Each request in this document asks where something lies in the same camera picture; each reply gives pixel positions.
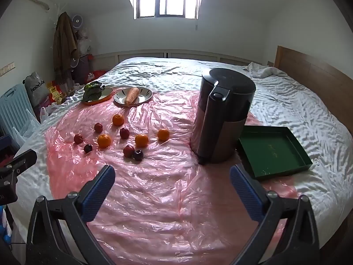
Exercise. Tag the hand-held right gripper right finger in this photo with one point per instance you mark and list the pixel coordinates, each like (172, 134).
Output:
(246, 193)

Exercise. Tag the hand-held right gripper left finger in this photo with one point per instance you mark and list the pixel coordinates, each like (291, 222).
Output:
(98, 193)

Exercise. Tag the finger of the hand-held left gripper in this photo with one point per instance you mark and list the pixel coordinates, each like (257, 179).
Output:
(24, 160)
(5, 143)

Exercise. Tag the dark purple plum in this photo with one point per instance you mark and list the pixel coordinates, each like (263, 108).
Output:
(88, 148)
(138, 155)

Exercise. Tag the green rectangular tray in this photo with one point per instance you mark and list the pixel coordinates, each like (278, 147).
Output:
(270, 151)

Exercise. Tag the small red apple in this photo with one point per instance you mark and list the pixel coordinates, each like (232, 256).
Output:
(98, 127)
(78, 138)
(128, 151)

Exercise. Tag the orange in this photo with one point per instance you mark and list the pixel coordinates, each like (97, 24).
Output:
(118, 119)
(163, 134)
(141, 140)
(104, 140)

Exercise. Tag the dark red plum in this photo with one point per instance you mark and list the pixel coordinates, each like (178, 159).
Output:
(124, 133)

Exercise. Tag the person's left forearm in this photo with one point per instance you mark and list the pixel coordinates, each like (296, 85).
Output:
(2, 220)

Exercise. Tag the light blue suitcase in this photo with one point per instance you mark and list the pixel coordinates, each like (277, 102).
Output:
(13, 107)

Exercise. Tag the white plastic bag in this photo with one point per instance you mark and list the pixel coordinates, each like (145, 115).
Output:
(47, 111)

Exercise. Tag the grey printed bag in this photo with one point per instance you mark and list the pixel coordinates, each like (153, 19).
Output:
(35, 88)

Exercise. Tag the pink plastic sheet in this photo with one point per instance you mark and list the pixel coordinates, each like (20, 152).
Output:
(165, 198)

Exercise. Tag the red and yellow boxes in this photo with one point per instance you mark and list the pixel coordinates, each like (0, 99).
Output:
(55, 92)

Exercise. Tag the black and steel electric kettle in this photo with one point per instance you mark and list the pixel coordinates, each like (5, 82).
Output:
(220, 116)

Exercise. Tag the green leafy vegetable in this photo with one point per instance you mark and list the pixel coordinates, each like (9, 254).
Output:
(92, 92)

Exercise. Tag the orange rimmed plate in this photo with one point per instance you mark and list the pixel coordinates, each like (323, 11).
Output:
(107, 94)

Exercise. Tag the carrot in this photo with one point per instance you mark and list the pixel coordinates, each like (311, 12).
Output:
(131, 96)

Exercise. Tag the white round fan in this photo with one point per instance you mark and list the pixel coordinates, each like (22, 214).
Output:
(78, 21)
(74, 62)

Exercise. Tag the white patterned plate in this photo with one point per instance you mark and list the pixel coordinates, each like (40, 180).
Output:
(144, 95)

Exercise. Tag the purple storage box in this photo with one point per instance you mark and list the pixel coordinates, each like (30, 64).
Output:
(82, 67)

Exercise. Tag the red bag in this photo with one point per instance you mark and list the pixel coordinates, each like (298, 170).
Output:
(95, 75)

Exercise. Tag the brown coat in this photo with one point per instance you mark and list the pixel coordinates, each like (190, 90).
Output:
(63, 47)

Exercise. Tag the crumpled white cloth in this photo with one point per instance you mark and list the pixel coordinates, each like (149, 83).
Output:
(262, 70)

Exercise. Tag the clear plastic bag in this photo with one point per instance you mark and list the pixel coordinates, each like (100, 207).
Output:
(84, 40)

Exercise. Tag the wooden headboard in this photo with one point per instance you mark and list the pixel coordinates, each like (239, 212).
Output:
(317, 71)

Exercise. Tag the wall switch panel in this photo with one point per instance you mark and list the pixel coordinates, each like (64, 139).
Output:
(5, 69)

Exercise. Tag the cream low wall cabinet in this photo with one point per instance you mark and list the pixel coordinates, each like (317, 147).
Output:
(138, 54)

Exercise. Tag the beige wall pipe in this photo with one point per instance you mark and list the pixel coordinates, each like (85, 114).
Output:
(35, 1)

